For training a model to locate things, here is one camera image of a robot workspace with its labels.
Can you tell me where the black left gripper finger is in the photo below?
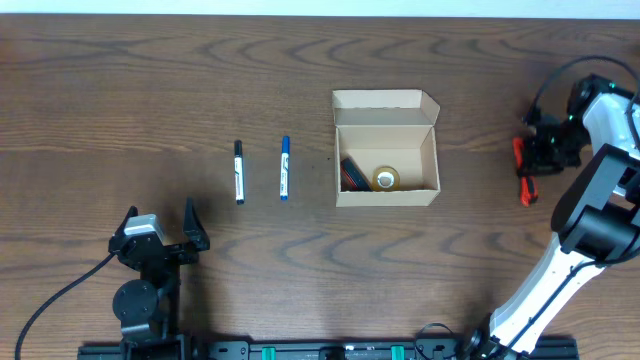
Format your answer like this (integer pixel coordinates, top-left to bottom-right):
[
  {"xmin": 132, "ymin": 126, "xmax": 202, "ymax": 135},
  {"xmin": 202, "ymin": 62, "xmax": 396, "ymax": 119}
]
[
  {"xmin": 114, "ymin": 206, "xmax": 138, "ymax": 238},
  {"xmin": 182, "ymin": 197, "xmax": 210, "ymax": 251}
]

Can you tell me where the red utility knife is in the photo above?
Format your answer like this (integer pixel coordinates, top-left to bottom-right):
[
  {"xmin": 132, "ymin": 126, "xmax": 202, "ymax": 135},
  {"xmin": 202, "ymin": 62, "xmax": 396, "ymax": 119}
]
[{"xmin": 512, "ymin": 137, "xmax": 538, "ymax": 207}]

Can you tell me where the black whiteboard marker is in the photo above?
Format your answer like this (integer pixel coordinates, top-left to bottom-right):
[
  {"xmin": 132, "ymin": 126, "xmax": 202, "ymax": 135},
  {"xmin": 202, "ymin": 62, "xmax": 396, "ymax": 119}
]
[{"xmin": 234, "ymin": 140, "xmax": 245, "ymax": 205}]

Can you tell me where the clear tape roll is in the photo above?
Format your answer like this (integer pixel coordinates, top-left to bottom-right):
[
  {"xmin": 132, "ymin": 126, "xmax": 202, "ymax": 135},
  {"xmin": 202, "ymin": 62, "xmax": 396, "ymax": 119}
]
[{"xmin": 372, "ymin": 166, "xmax": 400, "ymax": 191}]

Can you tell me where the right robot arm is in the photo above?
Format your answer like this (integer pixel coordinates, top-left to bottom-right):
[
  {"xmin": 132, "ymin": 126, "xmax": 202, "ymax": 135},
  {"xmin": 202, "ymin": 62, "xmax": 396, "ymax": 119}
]
[{"xmin": 456, "ymin": 74, "xmax": 639, "ymax": 359}]

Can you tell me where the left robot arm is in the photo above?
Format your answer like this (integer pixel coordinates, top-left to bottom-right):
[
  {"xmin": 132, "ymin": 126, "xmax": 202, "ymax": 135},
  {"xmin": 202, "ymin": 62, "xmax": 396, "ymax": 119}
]
[{"xmin": 108, "ymin": 199, "xmax": 210, "ymax": 360}]

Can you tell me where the blue whiteboard marker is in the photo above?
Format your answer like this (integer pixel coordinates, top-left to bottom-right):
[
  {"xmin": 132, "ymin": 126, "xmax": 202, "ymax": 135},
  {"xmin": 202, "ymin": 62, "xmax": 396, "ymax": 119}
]
[{"xmin": 279, "ymin": 136, "xmax": 290, "ymax": 201}]

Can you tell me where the open cardboard box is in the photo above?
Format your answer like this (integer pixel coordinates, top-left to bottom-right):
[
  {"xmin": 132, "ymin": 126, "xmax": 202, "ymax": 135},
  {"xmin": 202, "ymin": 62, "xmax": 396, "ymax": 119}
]
[{"xmin": 332, "ymin": 89, "xmax": 441, "ymax": 207}]

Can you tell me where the black mounting rail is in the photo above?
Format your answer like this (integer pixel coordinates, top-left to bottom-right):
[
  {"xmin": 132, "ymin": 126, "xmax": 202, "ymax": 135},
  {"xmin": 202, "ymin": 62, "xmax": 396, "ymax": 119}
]
[{"xmin": 77, "ymin": 334, "xmax": 580, "ymax": 360}]

